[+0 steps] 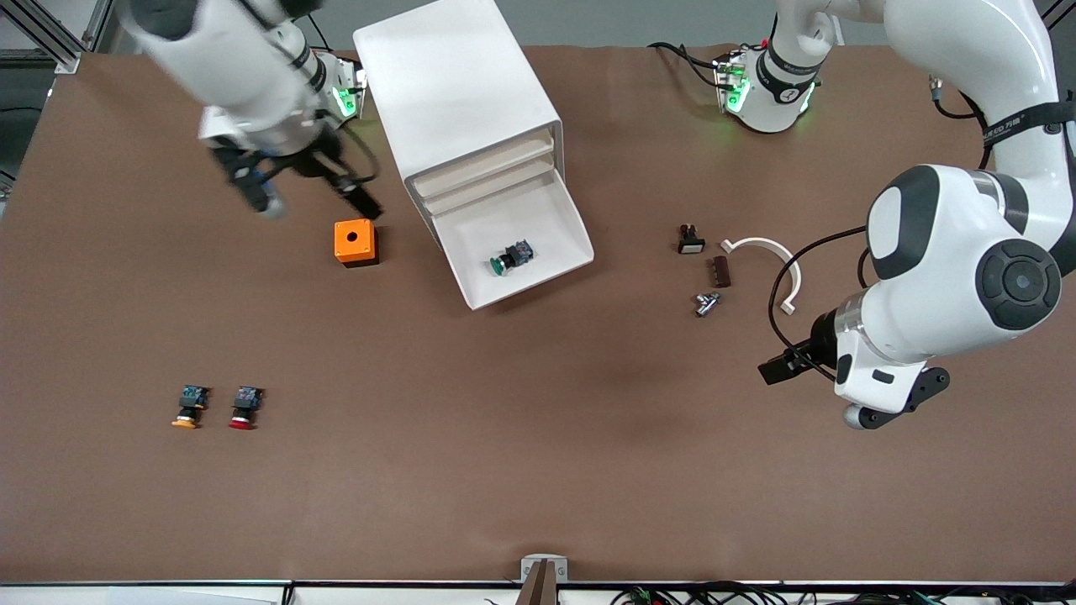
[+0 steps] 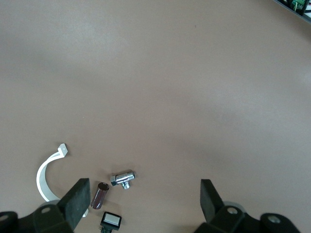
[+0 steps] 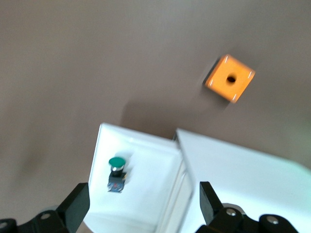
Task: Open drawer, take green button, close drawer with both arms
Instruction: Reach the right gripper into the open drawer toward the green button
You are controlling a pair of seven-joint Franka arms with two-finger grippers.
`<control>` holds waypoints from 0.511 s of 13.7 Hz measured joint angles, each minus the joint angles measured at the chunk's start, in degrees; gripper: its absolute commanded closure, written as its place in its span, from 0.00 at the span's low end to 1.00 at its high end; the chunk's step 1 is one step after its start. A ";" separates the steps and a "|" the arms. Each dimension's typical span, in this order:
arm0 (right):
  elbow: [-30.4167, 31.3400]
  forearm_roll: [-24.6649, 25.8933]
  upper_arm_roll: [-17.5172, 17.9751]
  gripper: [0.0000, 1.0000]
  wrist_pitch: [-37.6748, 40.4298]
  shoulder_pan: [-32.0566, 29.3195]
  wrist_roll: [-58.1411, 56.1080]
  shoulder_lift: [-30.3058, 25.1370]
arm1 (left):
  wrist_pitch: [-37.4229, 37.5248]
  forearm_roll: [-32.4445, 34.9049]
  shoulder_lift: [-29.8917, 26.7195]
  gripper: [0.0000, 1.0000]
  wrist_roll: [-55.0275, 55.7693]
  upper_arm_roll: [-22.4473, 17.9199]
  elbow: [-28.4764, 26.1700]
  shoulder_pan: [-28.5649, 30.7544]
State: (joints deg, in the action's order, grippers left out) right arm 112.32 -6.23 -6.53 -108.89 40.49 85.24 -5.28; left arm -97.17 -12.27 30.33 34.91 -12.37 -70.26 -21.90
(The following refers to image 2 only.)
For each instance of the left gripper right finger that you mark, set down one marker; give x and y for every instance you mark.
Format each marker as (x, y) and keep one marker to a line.
(209, 201)

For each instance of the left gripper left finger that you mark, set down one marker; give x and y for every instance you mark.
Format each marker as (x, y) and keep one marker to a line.
(75, 204)

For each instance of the black white square button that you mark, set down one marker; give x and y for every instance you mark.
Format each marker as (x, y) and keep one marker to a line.
(111, 219)

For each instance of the dark brown terminal block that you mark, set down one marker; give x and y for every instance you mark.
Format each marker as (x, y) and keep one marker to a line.
(99, 196)

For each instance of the chrome valve fitting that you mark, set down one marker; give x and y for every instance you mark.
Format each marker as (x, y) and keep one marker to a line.
(122, 178)

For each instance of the white curved plastic bracket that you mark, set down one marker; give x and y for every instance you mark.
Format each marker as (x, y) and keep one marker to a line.
(41, 177)

